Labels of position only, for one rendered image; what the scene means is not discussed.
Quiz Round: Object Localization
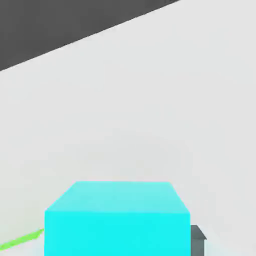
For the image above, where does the small green cube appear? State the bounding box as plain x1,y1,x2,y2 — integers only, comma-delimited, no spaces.
0,228,45,252

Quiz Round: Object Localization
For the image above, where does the small cyan cube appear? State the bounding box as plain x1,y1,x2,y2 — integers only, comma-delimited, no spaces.
44,180,191,256

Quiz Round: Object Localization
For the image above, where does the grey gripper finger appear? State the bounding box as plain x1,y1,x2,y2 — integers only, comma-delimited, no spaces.
190,224,213,256

